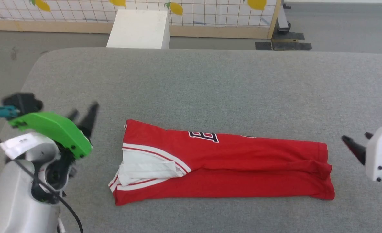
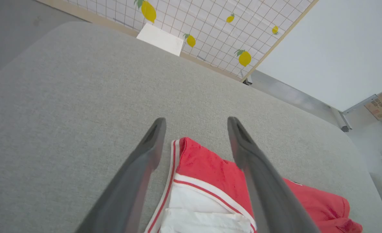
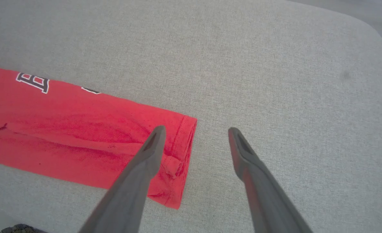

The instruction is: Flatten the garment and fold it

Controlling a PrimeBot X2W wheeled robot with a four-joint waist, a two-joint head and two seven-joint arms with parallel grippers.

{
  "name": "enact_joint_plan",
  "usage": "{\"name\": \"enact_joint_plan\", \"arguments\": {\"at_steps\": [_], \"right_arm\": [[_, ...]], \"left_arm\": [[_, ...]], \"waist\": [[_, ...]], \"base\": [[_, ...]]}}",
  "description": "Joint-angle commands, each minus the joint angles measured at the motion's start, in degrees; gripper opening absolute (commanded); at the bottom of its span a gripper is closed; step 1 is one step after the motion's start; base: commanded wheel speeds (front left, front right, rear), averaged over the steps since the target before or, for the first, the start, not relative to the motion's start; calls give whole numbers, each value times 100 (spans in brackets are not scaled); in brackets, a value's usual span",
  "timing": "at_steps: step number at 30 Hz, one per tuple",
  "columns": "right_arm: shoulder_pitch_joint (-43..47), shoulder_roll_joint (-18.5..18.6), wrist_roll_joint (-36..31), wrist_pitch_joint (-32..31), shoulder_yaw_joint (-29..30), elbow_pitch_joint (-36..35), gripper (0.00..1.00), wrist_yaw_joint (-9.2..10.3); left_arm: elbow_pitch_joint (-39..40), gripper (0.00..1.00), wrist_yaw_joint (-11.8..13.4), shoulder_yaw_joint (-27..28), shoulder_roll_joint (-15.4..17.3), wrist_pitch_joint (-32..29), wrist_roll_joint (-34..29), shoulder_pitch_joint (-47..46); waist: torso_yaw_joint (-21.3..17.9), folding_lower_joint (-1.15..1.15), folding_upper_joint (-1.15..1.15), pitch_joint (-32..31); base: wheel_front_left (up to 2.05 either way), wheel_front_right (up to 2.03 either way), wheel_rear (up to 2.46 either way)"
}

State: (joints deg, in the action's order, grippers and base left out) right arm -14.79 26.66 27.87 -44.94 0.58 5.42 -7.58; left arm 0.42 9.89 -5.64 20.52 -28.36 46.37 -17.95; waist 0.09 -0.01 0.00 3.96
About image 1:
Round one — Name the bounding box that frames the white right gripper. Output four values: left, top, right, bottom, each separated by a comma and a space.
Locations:
341, 121, 382, 183

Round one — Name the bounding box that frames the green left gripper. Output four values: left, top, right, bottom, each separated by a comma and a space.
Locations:
8, 102, 100, 160

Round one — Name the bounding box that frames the red white basketball jersey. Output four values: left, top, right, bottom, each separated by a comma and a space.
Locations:
108, 119, 336, 206

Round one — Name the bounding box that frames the white box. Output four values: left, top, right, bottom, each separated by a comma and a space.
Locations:
106, 9, 171, 50

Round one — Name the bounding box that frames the large dark floor tape patch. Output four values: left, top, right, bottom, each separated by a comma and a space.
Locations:
272, 31, 312, 51

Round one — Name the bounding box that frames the grey fabric sofa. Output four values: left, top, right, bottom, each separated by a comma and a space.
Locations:
0, 48, 382, 233

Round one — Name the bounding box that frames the white table leg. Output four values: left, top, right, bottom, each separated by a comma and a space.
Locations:
277, 0, 291, 34

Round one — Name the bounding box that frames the teal left cable connector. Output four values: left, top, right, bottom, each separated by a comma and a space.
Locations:
0, 107, 20, 121

